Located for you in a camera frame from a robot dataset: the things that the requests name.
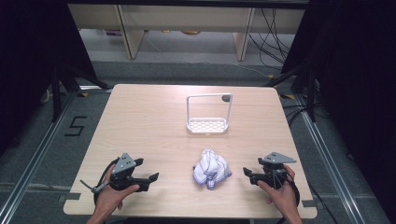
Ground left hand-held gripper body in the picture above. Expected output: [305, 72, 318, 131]
[108, 151, 149, 192]

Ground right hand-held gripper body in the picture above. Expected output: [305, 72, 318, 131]
[249, 151, 298, 190]

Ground white cloth with purple grid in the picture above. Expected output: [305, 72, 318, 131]
[191, 148, 233, 191]

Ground white wire rack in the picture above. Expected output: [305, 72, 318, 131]
[185, 92, 233, 135]

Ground person's right hand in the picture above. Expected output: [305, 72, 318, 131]
[257, 164, 301, 217]

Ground person's left hand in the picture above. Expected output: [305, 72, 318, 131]
[92, 172, 141, 217]

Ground black metal stand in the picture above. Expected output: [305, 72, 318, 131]
[50, 63, 114, 123]
[263, 64, 319, 123]

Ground black curtain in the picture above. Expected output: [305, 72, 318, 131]
[280, 0, 396, 217]
[0, 0, 98, 158]

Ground beige wooden desk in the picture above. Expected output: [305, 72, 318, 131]
[67, 3, 306, 63]

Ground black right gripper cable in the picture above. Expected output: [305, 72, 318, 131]
[276, 169, 302, 224]

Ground grey strap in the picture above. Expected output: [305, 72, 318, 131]
[79, 179, 110, 194]

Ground aluminium floor rail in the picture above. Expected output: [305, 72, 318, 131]
[293, 92, 368, 224]
[0, 91, 78, 224]

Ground black floor cables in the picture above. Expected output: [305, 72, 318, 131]
[281, 103, 310, 126]

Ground white floor cable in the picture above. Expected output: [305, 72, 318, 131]
[229, 61, 276, 79]

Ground bundle of black cables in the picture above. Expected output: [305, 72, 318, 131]
[247, 7, 296, 71]

